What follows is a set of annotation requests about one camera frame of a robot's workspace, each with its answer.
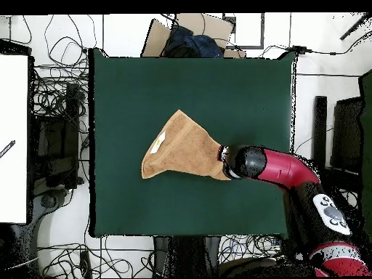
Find black tripod leg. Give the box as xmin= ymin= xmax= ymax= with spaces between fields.
xmin=339 ymin=12 xmax=372 ymax=41

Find dark green table cloth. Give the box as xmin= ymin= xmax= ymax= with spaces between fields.
xmin=87 ymin=47 xmax=298 ymax=239

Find black stand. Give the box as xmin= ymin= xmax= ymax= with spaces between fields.
xmin=28 ymin=82 xmax=85 ymax=194
xmin=312 ymin=95 xmax=364 ymax=193

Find black power strip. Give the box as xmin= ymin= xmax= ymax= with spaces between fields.
xmin=78 ymin=250 xmax=93 ymax=278

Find white panel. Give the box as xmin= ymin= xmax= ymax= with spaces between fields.
xmin=0 ymin=54 xmax=29 ymax=225

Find thin black cable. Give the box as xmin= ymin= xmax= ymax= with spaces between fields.
xmin=259 ymin=28 xmax=372 ymax=59

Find black cable tangle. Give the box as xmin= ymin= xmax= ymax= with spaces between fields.
xmin=21 ymin=14 xmax=98 ymax=182
xmin=217 ymin=234 xmax=287 ymax=265
xmin=37 ymin=235 xmax=163 ymax=278

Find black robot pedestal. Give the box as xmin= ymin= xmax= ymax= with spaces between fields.
xmin=153 ymin=235 xmax=222 ymax=278

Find black marker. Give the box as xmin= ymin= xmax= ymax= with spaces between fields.
xmin=0 ymin=139 xmax=16 ymax=159

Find black square frame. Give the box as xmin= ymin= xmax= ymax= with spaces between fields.
xmin=222 ymin=12 xmax=265 ymax=49

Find orange terry towel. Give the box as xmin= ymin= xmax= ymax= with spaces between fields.
xmin=140 ymin=109 xmax=232 ymax=181

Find dark blue jeans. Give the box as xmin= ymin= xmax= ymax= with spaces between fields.
xmin=163 ymin=24 xmax=225 ymax=59

